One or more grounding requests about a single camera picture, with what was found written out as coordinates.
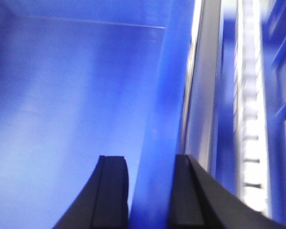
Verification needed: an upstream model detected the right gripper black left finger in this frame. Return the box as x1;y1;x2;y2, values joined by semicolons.
54;156;129;229

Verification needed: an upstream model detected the ribbed blue plastic crate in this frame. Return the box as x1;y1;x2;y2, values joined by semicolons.
262;0;286;226

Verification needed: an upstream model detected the large blue plastic bin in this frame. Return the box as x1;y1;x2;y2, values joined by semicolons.
0;0;195;229

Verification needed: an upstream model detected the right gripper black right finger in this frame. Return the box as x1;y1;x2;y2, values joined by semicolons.
168;155;285;229

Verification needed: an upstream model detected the white roller track strip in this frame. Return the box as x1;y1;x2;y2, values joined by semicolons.
233;0;272;218

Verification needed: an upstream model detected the steel shelf divider rail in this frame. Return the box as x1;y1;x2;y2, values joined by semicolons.
180;0;223;173

